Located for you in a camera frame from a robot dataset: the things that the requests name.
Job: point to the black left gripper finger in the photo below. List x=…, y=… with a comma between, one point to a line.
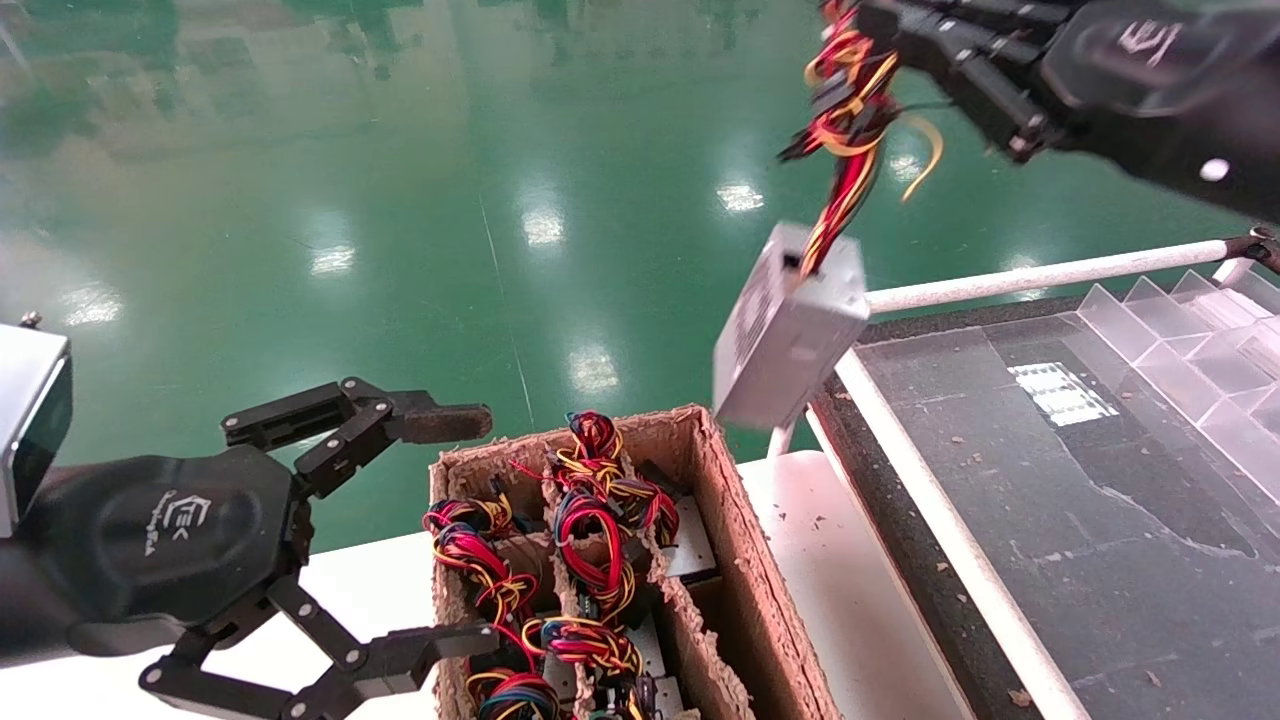
x=440, y=423

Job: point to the white cart leg pipe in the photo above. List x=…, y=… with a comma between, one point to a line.
x=783, y=440

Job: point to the brown cardboard box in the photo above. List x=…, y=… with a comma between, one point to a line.
x=765, y=590

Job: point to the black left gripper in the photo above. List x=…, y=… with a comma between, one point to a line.
x=160, y=540

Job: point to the clear acrylic divider grid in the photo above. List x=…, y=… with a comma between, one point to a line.
x=1180, y=350

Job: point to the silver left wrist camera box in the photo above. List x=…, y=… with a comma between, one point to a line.
x=25, y=400

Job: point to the conveyor tray with white frame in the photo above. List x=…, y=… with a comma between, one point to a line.
x=1050, y=500

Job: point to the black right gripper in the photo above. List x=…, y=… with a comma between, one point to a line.
x=1160, y=60

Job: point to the black cart deck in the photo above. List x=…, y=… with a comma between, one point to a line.
x=900, y=530

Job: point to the black pipe corner joint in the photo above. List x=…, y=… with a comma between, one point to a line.
x=1260, y=245

